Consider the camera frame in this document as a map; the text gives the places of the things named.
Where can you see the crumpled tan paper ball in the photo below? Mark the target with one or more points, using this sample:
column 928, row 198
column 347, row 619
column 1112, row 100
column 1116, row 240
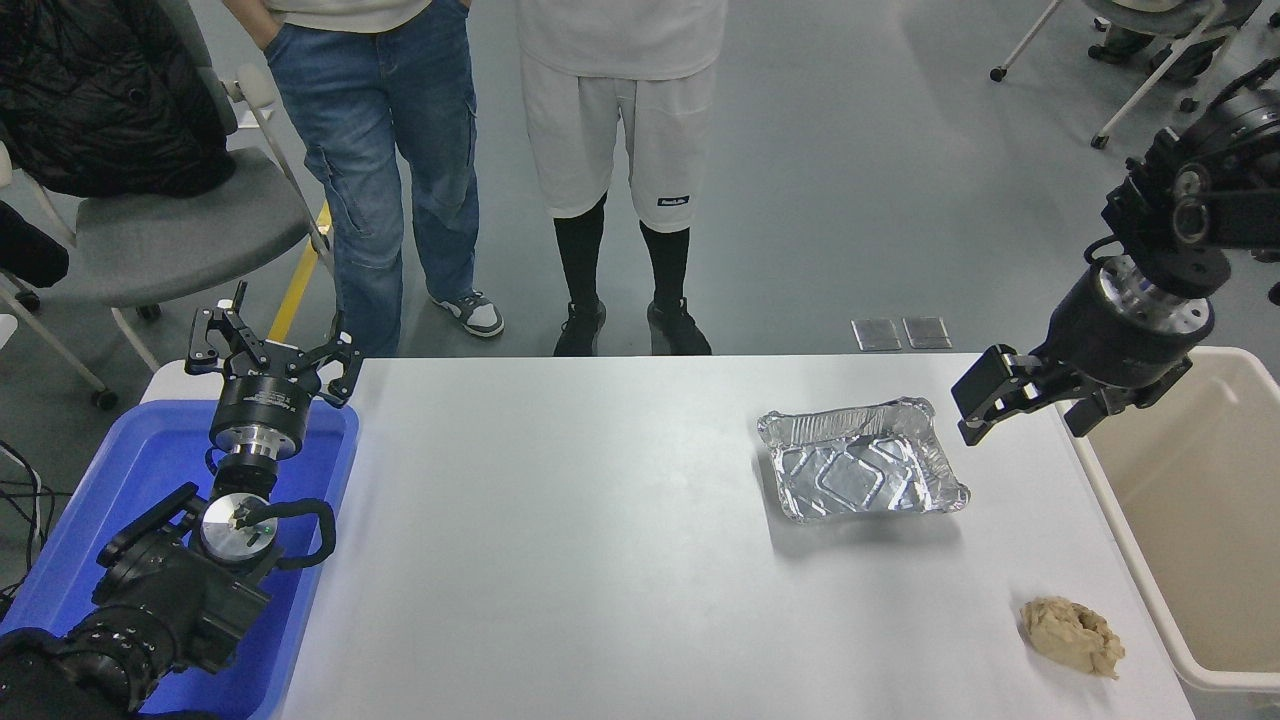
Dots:
column 1070, row 635

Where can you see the black padded jacket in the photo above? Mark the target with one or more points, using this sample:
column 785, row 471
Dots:
column 100, row 100

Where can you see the silver foil tray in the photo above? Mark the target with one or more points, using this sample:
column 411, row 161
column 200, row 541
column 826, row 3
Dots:
column 860, row 470

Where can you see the metal floor plate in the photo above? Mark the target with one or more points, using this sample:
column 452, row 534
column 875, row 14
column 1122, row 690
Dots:
column 927, row 332
column 876, row 334

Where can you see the grey office chair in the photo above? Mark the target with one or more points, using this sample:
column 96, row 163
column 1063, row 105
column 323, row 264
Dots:
column 180, row 240

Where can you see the person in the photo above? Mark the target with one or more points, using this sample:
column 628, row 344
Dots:
column 380, row 150
column 1180, row 50
column 620, row 100

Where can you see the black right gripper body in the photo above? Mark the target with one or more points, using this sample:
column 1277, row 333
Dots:
column 1115, row 345

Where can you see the person's right forearm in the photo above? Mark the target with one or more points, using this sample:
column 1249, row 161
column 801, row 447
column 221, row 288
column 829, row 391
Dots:
column 250, row 20

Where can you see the large pale bin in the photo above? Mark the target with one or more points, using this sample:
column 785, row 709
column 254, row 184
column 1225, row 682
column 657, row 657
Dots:
column 1200, row 520

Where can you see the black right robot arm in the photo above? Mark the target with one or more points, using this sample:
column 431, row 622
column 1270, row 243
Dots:
column 1230, row 205

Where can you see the blue plastic tray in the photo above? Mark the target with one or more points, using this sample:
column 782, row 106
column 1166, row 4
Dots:
column 130, row 470

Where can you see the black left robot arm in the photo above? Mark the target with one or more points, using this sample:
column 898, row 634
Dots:
column 170, row 600

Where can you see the white-framed chair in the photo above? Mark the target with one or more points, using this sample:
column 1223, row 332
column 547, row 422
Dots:
column 1150, row 85

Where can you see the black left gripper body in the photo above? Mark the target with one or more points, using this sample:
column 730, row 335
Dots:
column 265, row 400

